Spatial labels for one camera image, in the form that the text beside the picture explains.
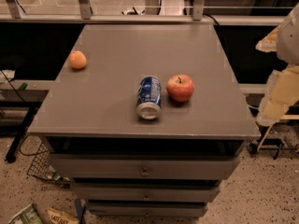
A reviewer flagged top grey drawer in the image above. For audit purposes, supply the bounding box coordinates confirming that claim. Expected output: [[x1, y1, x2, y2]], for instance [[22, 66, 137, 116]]
[[49, 154, 239, 180]]

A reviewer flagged wooden stand with wheels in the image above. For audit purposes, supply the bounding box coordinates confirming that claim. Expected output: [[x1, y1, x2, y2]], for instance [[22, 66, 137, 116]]
[[247, 124, 299, 160]]

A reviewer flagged orange fruit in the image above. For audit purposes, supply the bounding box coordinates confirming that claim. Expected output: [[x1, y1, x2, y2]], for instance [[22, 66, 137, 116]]
[[68, 50, 87, 69]]

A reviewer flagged black wire basket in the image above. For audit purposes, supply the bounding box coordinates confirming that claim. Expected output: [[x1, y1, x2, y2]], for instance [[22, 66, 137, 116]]
[[27, 144, 70, 188]]

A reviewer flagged metal railing frame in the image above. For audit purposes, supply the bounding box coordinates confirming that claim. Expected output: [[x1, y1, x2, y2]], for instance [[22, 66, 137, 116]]
[[0, 0, 298, 25]]

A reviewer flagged black cable on floor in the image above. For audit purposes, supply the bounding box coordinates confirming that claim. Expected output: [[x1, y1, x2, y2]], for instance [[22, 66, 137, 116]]
[[18, 134, 50, 157]]

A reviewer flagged blue pepsi can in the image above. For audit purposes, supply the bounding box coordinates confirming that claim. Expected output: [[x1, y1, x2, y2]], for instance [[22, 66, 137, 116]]
[[136, 76, 162, 120]]

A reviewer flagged bottom grey drawer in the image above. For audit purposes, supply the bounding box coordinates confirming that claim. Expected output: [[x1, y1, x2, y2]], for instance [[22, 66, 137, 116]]
[[87, 202, 207, 217]]

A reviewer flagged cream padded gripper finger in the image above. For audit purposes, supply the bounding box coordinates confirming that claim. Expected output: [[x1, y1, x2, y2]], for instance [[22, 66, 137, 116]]
[[255, 26, 280, 52], [256, 64, 299, 126]]

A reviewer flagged grey drawer cabinet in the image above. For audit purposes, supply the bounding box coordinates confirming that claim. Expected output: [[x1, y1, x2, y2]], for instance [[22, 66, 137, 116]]
[[30, 24, 259, 217]]

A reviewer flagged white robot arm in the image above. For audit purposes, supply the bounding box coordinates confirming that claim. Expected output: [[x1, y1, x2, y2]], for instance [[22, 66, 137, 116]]
[[255, 5, 299, 126]]

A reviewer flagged black table leg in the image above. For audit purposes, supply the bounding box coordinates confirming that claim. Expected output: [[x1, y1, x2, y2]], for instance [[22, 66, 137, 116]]
[[5, 107, 36, 163]]

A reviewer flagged green snack bag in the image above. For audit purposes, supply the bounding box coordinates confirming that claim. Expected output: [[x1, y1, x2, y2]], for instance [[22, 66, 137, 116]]
[[8, 203, 44, 224]]

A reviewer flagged yellow snack bag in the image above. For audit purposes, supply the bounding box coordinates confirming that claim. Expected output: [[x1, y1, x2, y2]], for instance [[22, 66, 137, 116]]
[[47, 208, 79, 224]]

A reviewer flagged middle grey drawer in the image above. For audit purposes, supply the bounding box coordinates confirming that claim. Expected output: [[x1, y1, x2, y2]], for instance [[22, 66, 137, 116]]
[[72, 183, 220, 203]]

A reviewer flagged grey drawer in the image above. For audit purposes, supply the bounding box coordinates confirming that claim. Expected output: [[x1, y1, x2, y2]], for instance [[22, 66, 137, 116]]
[[72, 183, 220, 203], [87, 202, 207, 217], [49, 154, 239, 180]]

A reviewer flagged red apple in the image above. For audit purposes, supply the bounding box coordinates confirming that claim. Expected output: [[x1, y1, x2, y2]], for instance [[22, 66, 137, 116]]
[[166, 74, 194, 103]]

